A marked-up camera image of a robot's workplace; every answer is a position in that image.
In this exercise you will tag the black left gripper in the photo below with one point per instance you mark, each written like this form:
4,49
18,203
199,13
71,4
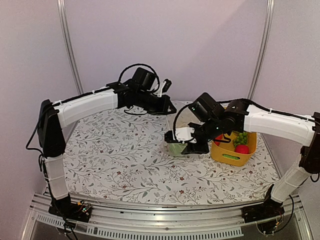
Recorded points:
163,109

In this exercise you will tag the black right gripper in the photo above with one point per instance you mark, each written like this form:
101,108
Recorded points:
190,149

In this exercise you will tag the clear zip top bag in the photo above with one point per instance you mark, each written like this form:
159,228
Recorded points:
186,117

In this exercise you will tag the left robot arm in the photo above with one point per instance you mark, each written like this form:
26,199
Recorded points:
144,90

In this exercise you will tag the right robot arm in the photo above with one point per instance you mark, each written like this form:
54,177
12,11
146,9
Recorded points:
244,115

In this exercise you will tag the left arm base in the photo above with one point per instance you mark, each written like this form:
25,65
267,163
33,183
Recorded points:
64,207

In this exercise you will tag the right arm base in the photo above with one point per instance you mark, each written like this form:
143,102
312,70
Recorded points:
267,216

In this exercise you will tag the orange carrot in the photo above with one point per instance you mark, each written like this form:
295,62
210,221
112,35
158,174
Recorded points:
217,140

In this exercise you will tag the yellow plastic basket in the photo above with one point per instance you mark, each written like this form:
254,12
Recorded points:
227,147

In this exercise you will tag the green bitter gourd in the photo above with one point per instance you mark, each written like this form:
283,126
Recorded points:
232,157

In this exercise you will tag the green grapes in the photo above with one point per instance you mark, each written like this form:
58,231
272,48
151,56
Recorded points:
241,139

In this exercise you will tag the red fruit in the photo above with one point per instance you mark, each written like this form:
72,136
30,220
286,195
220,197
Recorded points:
242,149

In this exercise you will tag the floral table cover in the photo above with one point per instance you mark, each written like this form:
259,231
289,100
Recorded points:
117,156

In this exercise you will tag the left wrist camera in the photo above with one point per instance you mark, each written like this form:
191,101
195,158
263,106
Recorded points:
164,87

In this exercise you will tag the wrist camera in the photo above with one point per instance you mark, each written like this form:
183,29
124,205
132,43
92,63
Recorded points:
181,135
164,87

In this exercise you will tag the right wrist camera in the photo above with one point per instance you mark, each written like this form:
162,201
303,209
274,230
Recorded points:
181,135

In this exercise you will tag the aluminium front rail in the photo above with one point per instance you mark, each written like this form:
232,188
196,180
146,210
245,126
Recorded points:
120,220

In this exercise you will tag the left aluminium post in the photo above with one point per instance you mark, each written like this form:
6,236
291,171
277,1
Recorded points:
61,7

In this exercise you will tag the aluminium post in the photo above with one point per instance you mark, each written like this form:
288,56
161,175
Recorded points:
61,7
263,47

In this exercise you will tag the right aluminium post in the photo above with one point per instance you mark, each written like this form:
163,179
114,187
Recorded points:
263,47

